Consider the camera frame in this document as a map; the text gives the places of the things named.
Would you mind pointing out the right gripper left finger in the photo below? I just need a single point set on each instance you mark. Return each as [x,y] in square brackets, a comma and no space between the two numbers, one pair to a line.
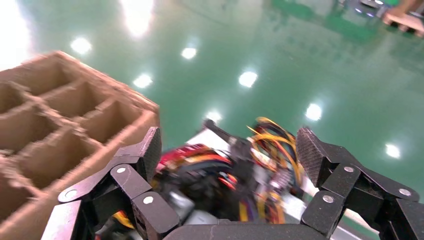
[129,180]

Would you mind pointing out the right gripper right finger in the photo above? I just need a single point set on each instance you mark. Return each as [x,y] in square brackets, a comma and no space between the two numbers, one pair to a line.
[341,179]

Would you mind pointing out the wooden pallet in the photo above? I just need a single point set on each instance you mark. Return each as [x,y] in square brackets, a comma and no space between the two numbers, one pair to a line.
[407,21]

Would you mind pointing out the brown cardboard divider box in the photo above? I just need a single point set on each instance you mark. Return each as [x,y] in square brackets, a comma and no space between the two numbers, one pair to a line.
[49,99]

